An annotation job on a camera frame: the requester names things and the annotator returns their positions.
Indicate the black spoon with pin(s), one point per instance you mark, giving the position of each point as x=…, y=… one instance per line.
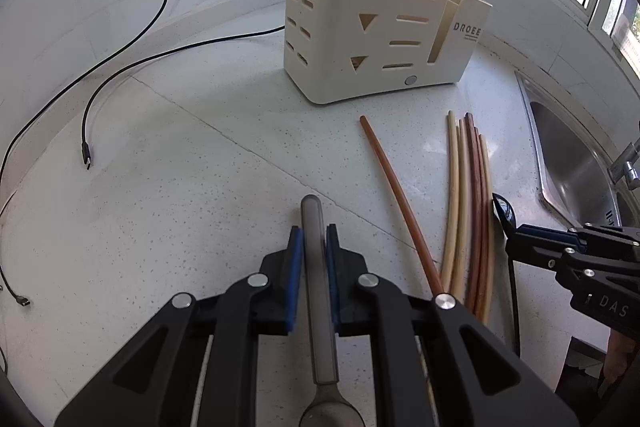
x=504, y=212

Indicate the stainless steel sink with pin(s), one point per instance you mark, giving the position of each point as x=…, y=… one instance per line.
x=565, y=157

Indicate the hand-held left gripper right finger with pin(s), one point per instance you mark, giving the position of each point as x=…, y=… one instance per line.
x=332, y=279

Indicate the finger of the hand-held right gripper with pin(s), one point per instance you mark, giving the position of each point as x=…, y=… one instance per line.
x=530, y=247
x=550, y=232

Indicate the cream plastic utensil holder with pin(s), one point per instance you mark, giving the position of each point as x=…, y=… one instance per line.
x=350, y=32

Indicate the metal faucet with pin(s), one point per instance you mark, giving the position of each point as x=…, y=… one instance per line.
x=625, y=167

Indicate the person's right hand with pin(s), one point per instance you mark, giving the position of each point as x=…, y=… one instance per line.
x=620, y=352

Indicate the metal spoon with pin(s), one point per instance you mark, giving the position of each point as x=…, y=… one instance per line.
x=317, y=257

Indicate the reddish brown chopstick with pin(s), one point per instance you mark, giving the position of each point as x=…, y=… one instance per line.
x=423, y=254

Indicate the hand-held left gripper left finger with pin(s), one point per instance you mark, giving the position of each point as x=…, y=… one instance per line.
x=295, y=282

